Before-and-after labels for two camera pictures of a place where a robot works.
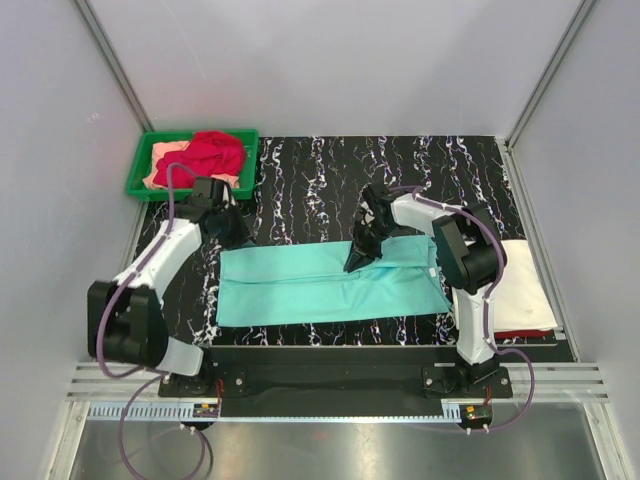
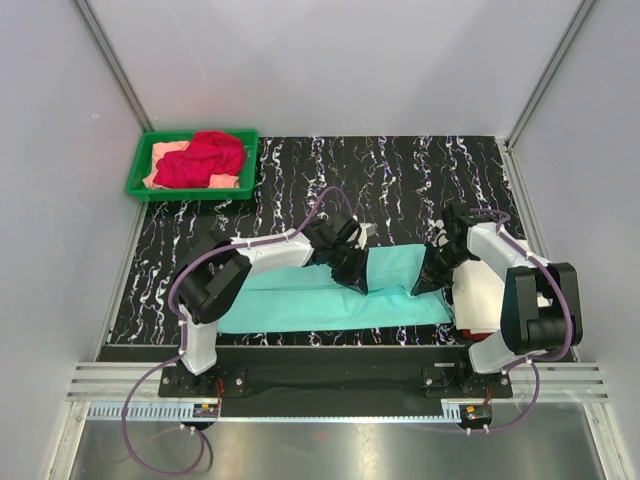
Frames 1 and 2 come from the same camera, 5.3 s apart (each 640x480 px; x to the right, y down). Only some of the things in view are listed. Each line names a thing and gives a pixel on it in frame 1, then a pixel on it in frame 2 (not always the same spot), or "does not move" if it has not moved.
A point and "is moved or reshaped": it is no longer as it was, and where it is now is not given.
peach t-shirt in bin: x=161 y=149 does not move
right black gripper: x=357 y=260 -> x=429 y=278
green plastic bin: x=136 y=187 does not move
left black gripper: x=242 y=234 -> x=355 y=278
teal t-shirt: x=272 y=281 is moved or reshaped
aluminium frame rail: x=580 y=381 does not move
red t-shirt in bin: x=208 y=153 does not move
